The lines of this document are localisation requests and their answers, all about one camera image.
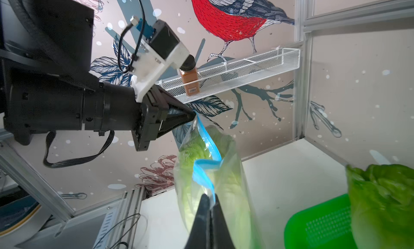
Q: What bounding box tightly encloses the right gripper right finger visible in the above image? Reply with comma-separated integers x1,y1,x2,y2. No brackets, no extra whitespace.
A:
209,195,235,249

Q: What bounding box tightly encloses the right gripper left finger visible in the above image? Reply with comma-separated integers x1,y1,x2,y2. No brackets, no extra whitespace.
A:
185,195,210,249

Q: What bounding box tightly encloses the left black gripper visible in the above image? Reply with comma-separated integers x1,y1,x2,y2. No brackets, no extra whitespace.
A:
6,71,196,151

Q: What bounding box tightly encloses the clear zipper bag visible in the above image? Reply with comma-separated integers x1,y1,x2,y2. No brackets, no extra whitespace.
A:
172,114,263,249

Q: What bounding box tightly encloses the chinese cabbage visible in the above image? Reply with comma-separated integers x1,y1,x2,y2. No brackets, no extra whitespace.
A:
346,164,414,249
176,124,256,249

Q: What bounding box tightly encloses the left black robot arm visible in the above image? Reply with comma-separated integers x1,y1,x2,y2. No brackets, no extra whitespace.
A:
1,0,196,151

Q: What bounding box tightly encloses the orange spice jar black lid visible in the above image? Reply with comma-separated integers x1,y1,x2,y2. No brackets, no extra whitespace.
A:
180,55,200,97

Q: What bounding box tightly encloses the green plastic basket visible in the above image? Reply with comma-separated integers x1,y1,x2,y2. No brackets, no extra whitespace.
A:
284,194,357,249

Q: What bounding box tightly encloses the clear acrylic wall shelf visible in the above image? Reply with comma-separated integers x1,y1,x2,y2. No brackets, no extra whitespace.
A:
156,48,301,103

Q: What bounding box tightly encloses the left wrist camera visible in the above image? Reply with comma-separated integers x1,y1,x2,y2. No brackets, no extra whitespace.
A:
128,16,190,103

